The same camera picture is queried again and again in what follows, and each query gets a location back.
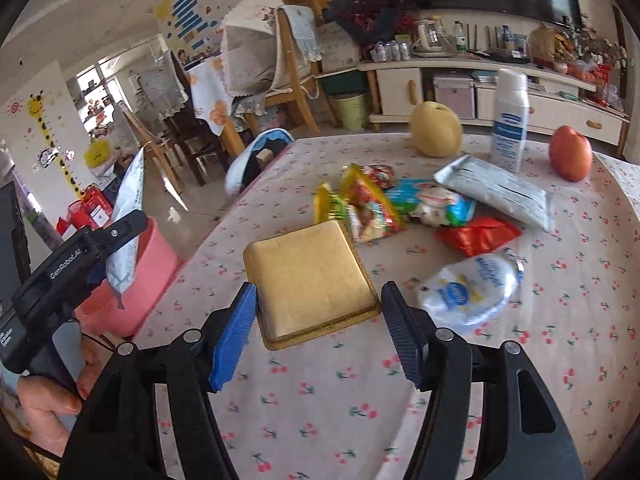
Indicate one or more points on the pale blue cushion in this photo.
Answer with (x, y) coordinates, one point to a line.
(245, 165)

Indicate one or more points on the wooden chair with cloth cover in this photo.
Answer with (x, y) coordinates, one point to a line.
(260, 45)

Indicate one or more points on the light green waste bin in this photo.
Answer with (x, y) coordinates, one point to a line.
(349, 110)

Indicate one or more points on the green blue snack packet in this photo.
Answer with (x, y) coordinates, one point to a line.
(430, 202)

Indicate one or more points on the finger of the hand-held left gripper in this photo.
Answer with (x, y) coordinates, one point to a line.
(97, 274)
(120, 227)

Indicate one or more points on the dark green storage box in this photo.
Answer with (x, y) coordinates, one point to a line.
(342, 82)

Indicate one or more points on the dark wrapped bouquet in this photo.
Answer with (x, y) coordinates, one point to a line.
(365, 15)

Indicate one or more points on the red wrapper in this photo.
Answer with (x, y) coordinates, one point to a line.
(477, 237)

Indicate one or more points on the red yellow snack packet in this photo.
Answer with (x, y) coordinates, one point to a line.
(372, 205)

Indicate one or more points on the yellow pear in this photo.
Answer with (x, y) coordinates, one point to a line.
(436, 130)

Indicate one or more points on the golden gift bag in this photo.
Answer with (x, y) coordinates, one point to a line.
(544, 44)

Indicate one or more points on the pink storage box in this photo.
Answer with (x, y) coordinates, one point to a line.
(452, 96)

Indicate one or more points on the giraffe height chart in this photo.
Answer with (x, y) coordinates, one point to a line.
(42, 125)

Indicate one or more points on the yellow plastic bag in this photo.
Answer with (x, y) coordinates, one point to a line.
(97, 154)

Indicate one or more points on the dark wooden chair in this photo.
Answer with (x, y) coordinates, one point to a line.
(165, 85)

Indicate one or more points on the upright white milk bottle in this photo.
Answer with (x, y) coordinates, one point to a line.
(510, 120)

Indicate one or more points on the person's left hand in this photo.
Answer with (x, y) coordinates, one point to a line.
(45, 405)

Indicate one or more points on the dining table with printed cloth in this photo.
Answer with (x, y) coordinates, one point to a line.
(210, 90)

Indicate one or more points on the white television cabinet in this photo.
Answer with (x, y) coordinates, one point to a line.
(395, 90)

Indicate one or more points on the pack of small bottles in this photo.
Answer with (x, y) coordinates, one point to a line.
(391, 51)

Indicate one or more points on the wall poster with blue bars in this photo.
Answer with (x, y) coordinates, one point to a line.
(187, 10)

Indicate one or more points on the red apple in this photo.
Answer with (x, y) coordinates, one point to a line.
(570, 154)

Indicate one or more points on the red white gift box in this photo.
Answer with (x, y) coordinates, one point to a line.
(92, 210)

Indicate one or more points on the white plastic pouch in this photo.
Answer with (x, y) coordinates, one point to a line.
(127, 195)

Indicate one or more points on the pink plastic bin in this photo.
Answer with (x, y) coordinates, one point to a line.
(150, 270)

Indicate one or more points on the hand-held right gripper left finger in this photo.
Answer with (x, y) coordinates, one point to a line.
(235, 335)

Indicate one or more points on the flower arrangement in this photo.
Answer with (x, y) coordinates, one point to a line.
(600, 45)

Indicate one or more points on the gold plastic tray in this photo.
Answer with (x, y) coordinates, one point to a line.
(310, 270)

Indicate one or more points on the silver white snack packet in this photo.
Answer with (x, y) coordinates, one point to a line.
(500, 192)

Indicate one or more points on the yellow green snack packet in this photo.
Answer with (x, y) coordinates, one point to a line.
(330, 205)

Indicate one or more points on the cherry print tablecloth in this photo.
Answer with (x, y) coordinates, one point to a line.
(550, 360)

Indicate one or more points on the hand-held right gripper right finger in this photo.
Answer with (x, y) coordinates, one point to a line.
(400, 330)

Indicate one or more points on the crushed white plastic bottle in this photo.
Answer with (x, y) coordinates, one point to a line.
(465, 290)

